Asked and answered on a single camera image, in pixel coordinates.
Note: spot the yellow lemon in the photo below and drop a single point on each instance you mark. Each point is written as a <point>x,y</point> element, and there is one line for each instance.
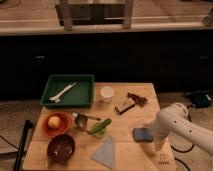
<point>54,122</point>

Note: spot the wooden chair frame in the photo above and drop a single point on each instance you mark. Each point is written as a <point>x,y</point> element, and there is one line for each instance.
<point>94,12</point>

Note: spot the dark purple bowl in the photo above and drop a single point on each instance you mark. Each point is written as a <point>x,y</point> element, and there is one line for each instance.
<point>61,148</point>

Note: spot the white brush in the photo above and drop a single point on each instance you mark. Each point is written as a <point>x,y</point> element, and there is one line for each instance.
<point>56,98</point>

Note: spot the orange bowl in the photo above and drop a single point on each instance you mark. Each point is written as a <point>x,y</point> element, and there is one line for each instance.
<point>65,124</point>

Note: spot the brown chocolate pieces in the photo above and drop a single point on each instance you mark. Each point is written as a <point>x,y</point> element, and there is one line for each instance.
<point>139,100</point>

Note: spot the green vegetable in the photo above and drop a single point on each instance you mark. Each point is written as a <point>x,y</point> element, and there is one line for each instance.
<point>99,129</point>

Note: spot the dark device on floor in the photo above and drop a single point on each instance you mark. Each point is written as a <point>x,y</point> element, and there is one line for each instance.
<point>199,99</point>

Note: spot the dark rectangular block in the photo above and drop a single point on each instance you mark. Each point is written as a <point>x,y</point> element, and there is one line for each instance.
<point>125,106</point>

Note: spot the blue sponge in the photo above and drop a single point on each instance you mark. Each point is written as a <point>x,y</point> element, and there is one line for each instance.
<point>142,135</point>

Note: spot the white cup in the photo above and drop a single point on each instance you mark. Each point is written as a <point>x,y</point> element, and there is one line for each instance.
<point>107,94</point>

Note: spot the black pole stand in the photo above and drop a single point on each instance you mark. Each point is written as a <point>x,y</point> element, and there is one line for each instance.
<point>27,126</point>

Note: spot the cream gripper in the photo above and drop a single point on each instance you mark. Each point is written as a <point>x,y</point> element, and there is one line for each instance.
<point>159,143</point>

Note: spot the metal measuring spoon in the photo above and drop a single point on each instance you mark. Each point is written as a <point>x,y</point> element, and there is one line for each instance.
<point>82,119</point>

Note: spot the green plastic tray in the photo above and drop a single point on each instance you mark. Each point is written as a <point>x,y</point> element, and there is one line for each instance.
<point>68,91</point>

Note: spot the grey triangular cloth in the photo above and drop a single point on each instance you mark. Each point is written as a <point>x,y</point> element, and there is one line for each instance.
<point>105,154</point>

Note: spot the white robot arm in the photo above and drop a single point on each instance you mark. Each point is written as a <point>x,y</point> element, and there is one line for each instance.
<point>172,119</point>

